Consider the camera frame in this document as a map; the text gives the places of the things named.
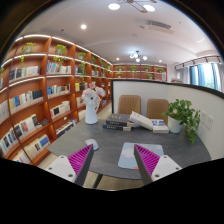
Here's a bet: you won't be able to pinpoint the white partition panel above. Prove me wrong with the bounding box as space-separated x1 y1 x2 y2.
112 79 224 159

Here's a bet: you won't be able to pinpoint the pink white flower bouquet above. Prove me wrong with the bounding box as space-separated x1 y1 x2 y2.
82 82 105 108

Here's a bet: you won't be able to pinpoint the window with curtains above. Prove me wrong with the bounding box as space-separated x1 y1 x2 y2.
176 63 224 93

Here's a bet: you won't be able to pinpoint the white computer mouse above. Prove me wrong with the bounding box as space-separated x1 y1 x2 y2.
85 139 99 151

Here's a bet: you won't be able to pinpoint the tan chair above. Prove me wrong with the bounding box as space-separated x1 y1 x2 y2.
147 99 169 123
118 95 141 114

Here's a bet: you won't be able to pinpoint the ceiling chandelier lamp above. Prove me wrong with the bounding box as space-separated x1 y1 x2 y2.
129 51 148 63

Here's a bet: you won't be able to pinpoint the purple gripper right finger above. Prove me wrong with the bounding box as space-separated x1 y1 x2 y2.
134 145 181 185

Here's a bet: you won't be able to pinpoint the white blue book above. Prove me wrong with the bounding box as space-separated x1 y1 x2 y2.
152 119 169 133

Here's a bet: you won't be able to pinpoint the dark book bottom of stack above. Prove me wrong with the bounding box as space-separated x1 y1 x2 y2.
102 124 131 131

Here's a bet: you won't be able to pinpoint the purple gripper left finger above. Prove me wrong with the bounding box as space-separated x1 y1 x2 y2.
46 145 94 186

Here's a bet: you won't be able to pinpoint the right tan chair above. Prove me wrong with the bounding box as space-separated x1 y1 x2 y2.
147 99 169 123

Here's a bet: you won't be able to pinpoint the orange wooden bookshelf wall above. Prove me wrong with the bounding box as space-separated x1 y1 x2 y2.
0 34 167 165

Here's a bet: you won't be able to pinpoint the white flower vase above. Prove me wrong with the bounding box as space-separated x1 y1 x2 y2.
85 103 98 125

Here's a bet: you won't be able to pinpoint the green potted plant white pot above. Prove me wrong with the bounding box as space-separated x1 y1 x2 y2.
163 99 200 144

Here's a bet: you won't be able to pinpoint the open white book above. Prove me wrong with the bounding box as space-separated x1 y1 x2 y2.
130 112 153 130

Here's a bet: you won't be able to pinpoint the dark book top of stack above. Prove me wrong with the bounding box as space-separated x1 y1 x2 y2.
106 114 134 127

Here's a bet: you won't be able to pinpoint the dark book of stack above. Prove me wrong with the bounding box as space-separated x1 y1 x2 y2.
106 114 134 127
102 124 131 131

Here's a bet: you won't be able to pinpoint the light blue mouse pad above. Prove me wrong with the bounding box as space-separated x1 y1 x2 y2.
118 142 164 169

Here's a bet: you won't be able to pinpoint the left tan chair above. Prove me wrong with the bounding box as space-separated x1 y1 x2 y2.
118 95 141 114

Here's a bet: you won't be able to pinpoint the wall power sockets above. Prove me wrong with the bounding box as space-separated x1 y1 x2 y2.
200 111 214 129

